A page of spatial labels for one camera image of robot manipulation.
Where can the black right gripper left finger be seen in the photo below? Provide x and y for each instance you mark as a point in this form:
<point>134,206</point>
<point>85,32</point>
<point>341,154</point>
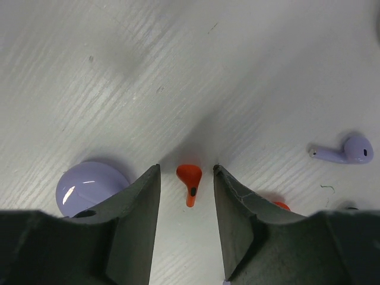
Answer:
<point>110,243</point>

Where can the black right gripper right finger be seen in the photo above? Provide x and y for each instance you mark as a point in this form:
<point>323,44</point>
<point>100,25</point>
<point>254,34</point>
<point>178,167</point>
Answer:
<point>263,243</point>

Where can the orange earbud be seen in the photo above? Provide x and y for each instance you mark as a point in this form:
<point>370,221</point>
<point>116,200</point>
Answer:
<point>191,176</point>
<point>282,205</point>

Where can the lilac earbud charging case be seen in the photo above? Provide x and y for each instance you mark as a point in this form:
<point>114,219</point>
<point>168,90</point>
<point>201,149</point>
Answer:
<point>87,184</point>

